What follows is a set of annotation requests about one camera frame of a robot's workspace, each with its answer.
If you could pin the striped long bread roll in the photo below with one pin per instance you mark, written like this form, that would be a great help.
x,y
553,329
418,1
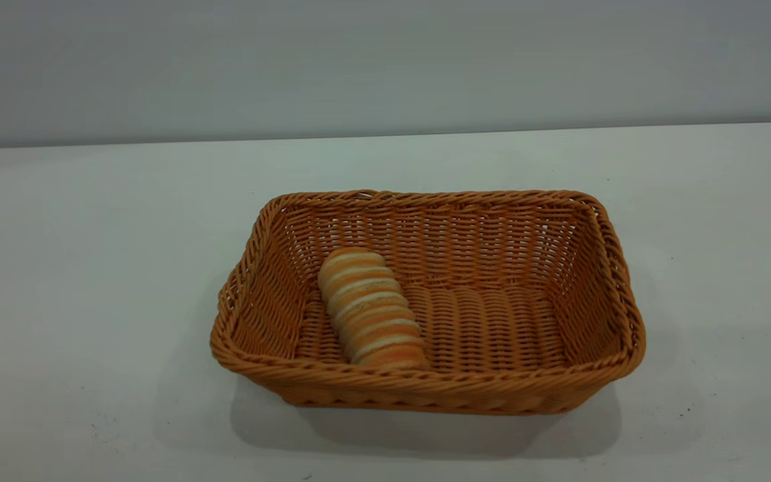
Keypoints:
x,y
369,311

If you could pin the woven orange wicker basket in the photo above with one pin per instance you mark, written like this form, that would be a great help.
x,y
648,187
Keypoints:
x,y
492,321

